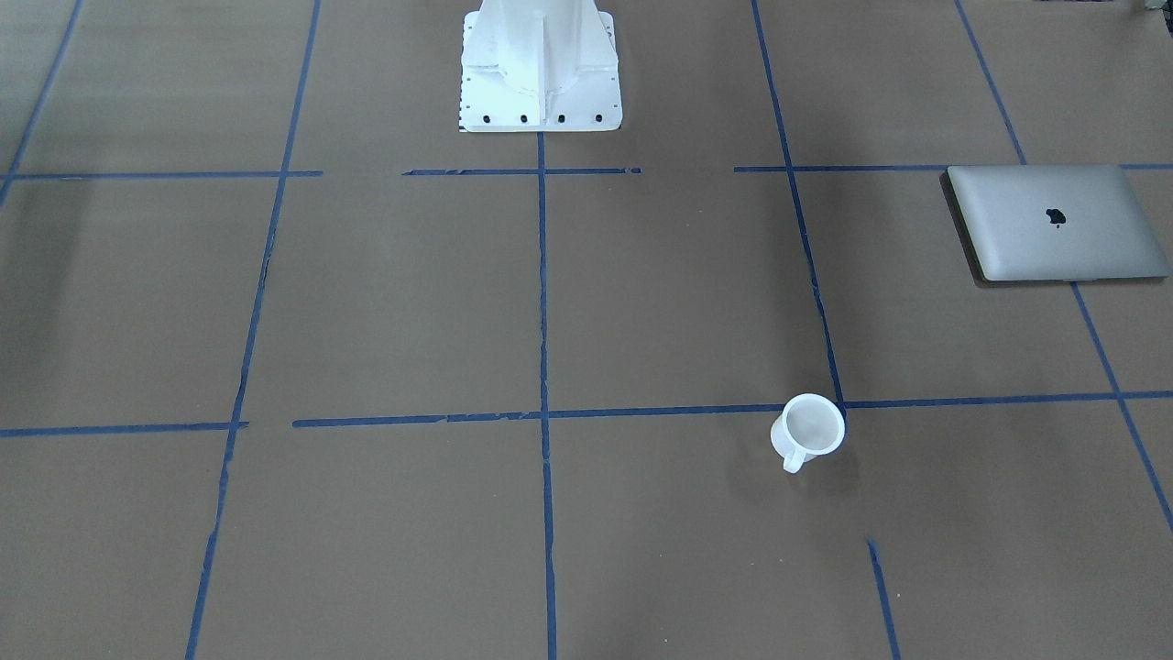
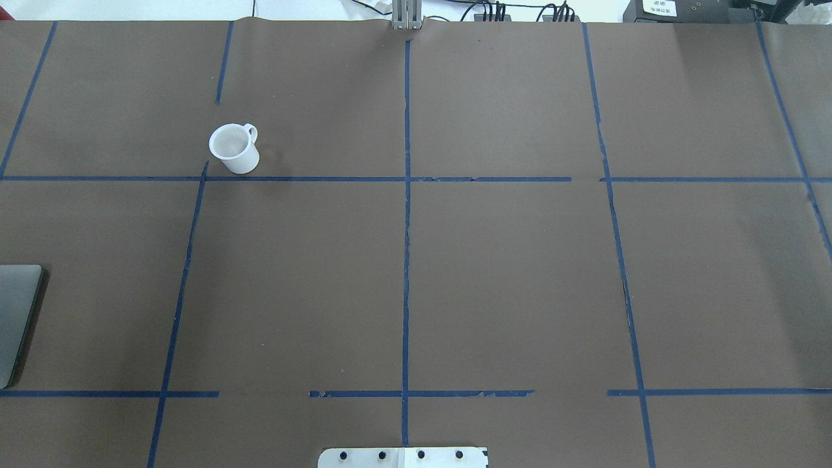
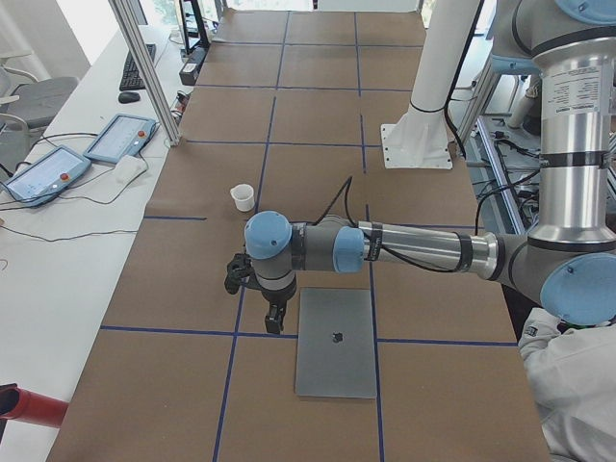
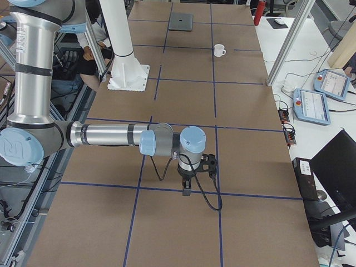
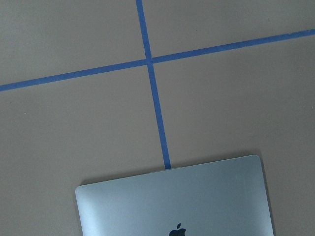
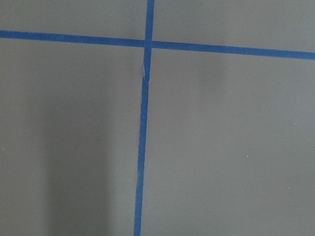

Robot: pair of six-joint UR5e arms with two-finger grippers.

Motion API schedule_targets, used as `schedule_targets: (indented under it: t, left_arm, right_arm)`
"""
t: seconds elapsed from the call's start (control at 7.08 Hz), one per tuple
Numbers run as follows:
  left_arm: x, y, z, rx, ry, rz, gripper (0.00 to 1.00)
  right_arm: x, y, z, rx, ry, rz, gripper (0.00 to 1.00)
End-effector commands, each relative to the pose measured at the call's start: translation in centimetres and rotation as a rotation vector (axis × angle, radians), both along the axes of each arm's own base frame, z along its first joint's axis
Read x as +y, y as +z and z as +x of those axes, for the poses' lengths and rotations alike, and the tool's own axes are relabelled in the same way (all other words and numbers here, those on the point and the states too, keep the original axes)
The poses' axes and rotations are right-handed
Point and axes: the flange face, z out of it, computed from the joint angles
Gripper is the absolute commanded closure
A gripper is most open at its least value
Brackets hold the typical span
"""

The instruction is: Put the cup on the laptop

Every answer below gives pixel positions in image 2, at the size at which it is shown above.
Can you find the white plastic cup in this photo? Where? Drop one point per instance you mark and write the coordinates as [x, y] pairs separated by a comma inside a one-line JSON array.
[[234, 145]]

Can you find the grey closed laptop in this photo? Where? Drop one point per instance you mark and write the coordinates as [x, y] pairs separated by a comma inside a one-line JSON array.
[[20, 289]]

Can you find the black box with label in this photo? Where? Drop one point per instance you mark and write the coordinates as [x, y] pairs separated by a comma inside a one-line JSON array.
[[706, 12]]

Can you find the grey aluminium frame post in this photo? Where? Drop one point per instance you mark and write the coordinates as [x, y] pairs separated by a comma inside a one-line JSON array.
[[406, 14]]

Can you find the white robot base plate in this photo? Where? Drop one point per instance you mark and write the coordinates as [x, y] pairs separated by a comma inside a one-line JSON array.
[[404, 457]]

